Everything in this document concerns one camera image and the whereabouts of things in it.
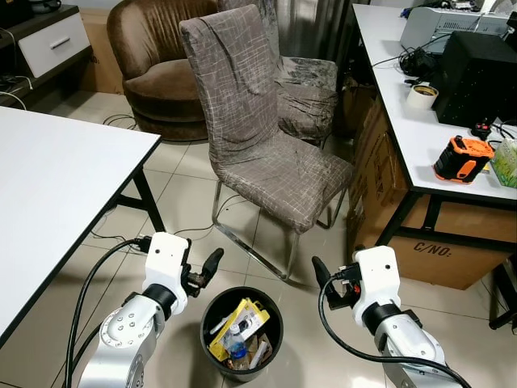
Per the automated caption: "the black round rubbish bin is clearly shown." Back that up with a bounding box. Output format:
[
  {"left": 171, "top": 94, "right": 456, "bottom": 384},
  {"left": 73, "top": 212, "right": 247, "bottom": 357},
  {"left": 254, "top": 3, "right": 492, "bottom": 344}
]
[{"left": 200, "top": 286, "right": 285, "bottom": 383}]

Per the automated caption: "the yellow plastic package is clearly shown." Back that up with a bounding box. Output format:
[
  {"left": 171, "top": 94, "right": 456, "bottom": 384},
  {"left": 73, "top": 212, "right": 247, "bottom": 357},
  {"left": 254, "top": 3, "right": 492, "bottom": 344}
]
[{"left": 208, "top": 298, "right": 271, "bottom": 361}]

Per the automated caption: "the clear plastic bottle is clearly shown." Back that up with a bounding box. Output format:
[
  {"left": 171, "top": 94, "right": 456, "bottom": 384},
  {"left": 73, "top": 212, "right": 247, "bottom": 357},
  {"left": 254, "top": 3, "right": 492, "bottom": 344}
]
[{"left": 221, "top": 327, "right": 253, "bottom": 363}]

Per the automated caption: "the brown patterned covered chair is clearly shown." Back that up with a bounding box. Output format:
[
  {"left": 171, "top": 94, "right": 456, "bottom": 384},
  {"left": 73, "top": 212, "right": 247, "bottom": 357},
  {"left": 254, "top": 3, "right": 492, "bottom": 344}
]
[{"left": 179, "top": 4, "right": 355, "bottom": 282}]

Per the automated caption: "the brown cardboard box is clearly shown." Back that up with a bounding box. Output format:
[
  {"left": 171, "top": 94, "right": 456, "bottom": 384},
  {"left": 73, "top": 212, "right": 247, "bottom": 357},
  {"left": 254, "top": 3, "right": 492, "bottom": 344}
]
[{"left": 347, "top": 87, "right": 517, "bottom": 291}]

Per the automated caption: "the white table with black legs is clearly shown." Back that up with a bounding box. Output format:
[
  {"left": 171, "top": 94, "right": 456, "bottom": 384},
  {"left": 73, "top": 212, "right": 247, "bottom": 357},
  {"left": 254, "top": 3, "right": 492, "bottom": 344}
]
[{"left": 0, "top": 107, "right": 166, "bottom": 350}]

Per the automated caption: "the grey patterned covered chair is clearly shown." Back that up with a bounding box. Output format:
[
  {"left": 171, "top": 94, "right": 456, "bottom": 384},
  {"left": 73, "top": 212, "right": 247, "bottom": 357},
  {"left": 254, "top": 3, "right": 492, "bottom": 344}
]
[{"left": 218, "top": 0, "right": 341, "bottom": 148}]

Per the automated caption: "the orange and black tool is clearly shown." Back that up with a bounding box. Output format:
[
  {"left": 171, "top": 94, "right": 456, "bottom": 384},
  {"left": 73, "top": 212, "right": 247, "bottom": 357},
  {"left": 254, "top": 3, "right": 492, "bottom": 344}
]
[{"left": 432, "top": 135, "right": 496, "bottom": 186}]

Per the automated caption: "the brown velvet armchair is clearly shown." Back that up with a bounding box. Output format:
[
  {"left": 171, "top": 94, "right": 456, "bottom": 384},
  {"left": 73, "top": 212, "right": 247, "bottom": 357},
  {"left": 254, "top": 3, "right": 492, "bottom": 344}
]
[{"left": 107, "top": 0, "right": 224, "bottom": 143}]

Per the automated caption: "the green tissue box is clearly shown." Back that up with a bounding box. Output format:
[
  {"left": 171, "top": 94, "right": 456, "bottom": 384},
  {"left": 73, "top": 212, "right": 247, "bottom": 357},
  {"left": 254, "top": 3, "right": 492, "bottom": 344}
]
[{"left": 490, "top": 137, "right": 517, "bottom": 190}]

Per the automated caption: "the white tape roll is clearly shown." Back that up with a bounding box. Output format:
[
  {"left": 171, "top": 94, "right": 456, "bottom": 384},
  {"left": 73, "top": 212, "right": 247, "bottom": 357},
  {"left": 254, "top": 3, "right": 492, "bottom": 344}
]
[{"left": 406, "top": 82, "right": 440, "bottom": 112}]

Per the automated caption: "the small red and black plug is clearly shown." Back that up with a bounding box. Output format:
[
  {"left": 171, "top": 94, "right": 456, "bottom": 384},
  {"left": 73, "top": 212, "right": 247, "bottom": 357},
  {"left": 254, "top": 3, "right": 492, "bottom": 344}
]
[{"left": 472, "top": 119, "right": 496, "bottom": 139}]

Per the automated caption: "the black box device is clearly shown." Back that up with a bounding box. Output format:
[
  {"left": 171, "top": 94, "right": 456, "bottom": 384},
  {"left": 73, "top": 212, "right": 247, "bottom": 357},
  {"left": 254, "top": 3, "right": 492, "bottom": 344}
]
[{"left": 433, "top": 30, "right": 517, "bottom": 129}]

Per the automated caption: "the dark cabinet with white drawer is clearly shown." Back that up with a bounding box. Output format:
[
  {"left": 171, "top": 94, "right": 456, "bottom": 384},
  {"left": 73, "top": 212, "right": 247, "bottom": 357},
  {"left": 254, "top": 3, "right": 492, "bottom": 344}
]
[{"left": 0, "top": 3, "right": 92, "bottom": 103}]

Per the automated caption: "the grey printer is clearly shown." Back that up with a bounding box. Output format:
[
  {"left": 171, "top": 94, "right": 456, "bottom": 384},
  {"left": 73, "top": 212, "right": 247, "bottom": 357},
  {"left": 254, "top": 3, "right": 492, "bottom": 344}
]
[{"left": 399, "top": 5, "right": 517, "bottom": 57}]

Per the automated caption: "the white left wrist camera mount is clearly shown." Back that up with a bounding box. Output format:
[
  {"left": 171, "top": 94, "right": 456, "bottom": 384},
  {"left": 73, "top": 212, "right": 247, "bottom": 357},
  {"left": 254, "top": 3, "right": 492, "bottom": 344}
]
[{"left": 141, "top": 232, "right": 191, "bottom": 297}]

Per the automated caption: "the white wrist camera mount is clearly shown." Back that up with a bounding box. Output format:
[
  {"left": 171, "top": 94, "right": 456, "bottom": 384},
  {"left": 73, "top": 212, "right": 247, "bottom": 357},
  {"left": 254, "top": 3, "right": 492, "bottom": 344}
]
[
  {"left": 353, "top": 246, "right": 403, "bottom": 318},
  {"left": 141, "top": 232, "right": 191, "bottom": 297}
]

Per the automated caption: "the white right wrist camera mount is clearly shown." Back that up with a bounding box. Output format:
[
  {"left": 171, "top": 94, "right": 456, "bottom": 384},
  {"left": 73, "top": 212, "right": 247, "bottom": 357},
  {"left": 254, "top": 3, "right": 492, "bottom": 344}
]
[{"left": 353, "top": 246, "right": 403, "bottom": 318}]

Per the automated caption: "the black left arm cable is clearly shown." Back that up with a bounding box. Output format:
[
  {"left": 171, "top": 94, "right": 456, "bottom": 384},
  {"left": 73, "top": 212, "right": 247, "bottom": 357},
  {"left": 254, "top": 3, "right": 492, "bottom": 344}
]
[{"left": 63, "top": 237, "right": 152, "bottom": 388}]

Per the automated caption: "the white desk with black frame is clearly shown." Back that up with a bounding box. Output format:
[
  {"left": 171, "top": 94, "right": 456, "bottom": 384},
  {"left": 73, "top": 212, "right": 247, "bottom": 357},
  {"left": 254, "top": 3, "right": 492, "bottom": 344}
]
[{"left": 352, "top": 3, "right": 517, "bottom": 248}]

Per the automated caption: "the black power adapter with cables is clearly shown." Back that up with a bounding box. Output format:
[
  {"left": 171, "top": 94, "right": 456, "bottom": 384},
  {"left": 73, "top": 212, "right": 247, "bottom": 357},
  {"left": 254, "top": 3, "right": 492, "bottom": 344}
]
[{"left": 398, "top": 46, "right": 443, "bottom": 78}]

